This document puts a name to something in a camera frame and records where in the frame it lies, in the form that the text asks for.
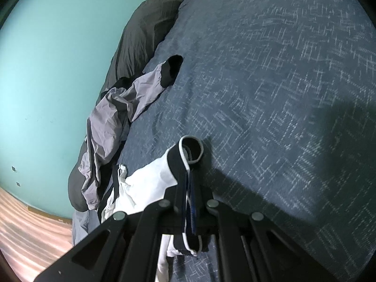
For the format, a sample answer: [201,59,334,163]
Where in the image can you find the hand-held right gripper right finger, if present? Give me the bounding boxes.
[190,179,339,282]

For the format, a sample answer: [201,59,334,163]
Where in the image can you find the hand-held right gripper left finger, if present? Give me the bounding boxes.
[34,172,190,282]

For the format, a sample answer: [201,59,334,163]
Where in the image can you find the white polo shirt black trim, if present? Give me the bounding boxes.
[98,135,210,282]

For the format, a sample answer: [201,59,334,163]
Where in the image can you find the light blue bed sheet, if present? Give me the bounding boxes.
[71,210,102,246]

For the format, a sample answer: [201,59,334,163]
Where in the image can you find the grey jacket with black cuffs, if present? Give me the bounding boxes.
[81,55,184,210]

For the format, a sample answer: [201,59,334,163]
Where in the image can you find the wooden window trim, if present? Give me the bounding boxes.
[28,206,73,223]

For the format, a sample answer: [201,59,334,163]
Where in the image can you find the blue patterned bed cover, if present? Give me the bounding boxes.
[117,0,376,282]

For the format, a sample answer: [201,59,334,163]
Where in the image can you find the pink curtain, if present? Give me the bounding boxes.
[0,186,74,271]

